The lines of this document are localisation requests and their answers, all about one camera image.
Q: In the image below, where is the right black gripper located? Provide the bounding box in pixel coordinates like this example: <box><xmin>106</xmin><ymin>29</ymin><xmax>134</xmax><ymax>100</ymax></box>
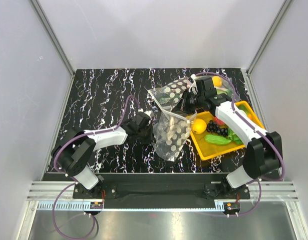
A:
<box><xmin>172</xmin><ymin>89</ymin><xmax>205</xmax><ymax>115</ymax></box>

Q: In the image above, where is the yellow fake lemon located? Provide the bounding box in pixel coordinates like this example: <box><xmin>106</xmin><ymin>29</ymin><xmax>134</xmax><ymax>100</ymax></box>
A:
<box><xmin>191</xmin><ymin>118</ymin><xmax>207</xmax><ymax>135</ymax></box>

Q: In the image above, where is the clear zip bag with mushroom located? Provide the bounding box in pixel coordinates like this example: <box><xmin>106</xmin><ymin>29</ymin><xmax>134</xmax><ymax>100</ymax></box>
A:
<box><xmin>148</xmin><ymin>77</ymin><xmax>191</xmax><ymax>113</ymax></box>

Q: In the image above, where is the clear zip bag with lemon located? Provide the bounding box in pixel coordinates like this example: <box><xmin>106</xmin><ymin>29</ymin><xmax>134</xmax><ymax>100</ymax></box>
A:
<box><xmin>153</xmin><ymin>105</ymin><xmax>197</xmax><ymax>162</ymax></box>

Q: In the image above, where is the green fake bok choy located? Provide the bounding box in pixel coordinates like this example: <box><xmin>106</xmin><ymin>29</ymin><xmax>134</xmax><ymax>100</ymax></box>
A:
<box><xmin>227</xmin><ymin>105</ymin><xmax>250</xmax><ymax>145</ymax></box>

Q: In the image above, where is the grey fake fish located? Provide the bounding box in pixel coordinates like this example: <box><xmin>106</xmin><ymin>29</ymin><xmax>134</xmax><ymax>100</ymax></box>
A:
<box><xmin>166</xmin><ymin>116</ymin><xmax>179</xmax><ymax>140</ymax></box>

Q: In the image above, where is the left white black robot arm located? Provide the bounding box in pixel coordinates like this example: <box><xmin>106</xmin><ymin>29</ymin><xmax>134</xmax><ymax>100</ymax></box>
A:
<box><xmin>51</xmin><ymin>110</ymin><xmax>155</xmax><ymax>198</ymax></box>

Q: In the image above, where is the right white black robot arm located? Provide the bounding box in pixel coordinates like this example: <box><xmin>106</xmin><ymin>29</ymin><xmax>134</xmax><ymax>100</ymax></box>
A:
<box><xmin>177</xmin><ymin>72</ymin><xmax>285</xmax><ymax>198</ymax></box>

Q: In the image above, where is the black fake grape bunch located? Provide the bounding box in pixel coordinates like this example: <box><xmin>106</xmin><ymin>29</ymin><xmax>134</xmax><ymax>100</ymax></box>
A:
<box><xmin>206</xmin><ymin>120</ymin><xmax>228</xmax><ymax>137</ymax></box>

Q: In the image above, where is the clear bag of fake fruit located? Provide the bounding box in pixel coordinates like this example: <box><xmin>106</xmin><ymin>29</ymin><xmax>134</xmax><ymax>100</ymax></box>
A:
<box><xmin>212</xmin><ymin>76</ymin><xmax>239</xmax><ymax>102</ymax></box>

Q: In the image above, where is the green fake bitter gourd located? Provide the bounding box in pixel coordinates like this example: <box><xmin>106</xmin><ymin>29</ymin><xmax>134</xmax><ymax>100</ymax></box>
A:
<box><xmin>204</xmin><ymin>134</ymin><xmax>231</xmax><ymax>146</ymax></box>

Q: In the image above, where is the yellow plastic tray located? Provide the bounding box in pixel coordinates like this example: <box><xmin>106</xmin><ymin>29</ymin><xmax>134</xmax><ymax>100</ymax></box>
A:
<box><xmin>190</xmin><ymin>100</ymin><xmax>264</xmax><ymax>161</ymax></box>

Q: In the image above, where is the black marble pattern mat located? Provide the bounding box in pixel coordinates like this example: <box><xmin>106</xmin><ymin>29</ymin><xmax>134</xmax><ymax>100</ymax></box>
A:
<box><xmin>57</xmin><ymin>68</ymin><xmax>245</xmax><ymax>174</ymax></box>

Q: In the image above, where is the left small connector board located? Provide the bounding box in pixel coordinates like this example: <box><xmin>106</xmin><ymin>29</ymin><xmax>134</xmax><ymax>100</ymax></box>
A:
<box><xmin>90</xmin><ymin>201</ymin><xmax>104</xmax><ymax>209</ymax></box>

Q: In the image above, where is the small connector board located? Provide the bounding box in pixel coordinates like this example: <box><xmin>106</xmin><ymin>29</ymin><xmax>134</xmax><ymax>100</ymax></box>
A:
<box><xmin>90</xmin><ymin>201</ymin><xmax>104</xmax><ymax>209</ymax></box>
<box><xmin>224</xmin><ymin>202</ymin><xmax>240</xmax><ymax>213</ymax></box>

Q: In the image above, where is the right small connector board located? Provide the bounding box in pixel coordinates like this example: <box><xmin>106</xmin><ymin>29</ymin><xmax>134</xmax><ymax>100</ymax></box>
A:
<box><xmin>224</xmin><ymin>202</ymin><xmax>240</xmax><ymax>213</ymax></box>

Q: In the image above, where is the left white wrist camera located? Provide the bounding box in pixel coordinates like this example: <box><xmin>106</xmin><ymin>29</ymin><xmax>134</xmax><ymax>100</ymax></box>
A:
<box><xmin>138</xmin><ymin>108</ymin><xmax>154</xmax><ymax>119</ymax></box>

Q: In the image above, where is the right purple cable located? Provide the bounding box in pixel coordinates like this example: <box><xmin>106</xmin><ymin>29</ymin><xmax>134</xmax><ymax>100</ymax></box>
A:
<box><xmin>193</xmin><ymin>71</ymin><xmax>287</xmax><ymax>217</ymax></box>

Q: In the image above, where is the purple cable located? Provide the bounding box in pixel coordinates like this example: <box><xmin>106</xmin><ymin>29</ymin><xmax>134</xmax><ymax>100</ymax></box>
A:
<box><xmin>51</xmin><ymin>95</ymin><xmax>144</xmax><ymax>239</ymax></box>
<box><xmin>193</xmin><ymin>71</ymin><xmax>287</xmax><ymax>217</ymax></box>

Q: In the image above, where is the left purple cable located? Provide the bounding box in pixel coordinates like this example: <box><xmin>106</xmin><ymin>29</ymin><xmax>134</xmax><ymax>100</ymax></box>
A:
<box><xmin>51</xmin><ymin>95</ymin><xmax>144</xmax><ymax>239</ymax></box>

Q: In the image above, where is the slotted white cable duct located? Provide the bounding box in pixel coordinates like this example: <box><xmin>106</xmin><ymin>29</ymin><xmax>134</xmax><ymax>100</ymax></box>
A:
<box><xmin>38</xmin><ymin>200</ymin><xmax>224</xmax><ymax>212</ymax></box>

